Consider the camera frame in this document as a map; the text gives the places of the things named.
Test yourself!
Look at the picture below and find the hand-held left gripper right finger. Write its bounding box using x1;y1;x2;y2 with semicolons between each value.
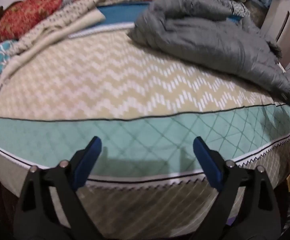
193;136;283;233

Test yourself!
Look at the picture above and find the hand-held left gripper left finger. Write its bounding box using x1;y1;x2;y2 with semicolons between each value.
14;136;103;233

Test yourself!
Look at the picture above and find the grey puffer jacket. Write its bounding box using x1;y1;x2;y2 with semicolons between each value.
129;0;290;103

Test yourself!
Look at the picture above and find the zigzag patterned mattress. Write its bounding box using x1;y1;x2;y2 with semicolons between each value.
0;22;290;233

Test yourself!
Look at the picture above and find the white cabinet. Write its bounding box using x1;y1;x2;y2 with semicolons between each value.
260;0;290;68

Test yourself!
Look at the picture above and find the cream dotted blanket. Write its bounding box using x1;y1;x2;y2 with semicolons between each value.
0;0;107;81

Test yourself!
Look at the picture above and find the blue bed sheet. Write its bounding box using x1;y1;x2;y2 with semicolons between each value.
96;1;243;31

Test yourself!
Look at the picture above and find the red patchwork quilt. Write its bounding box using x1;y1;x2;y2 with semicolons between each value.
0;0;193;46

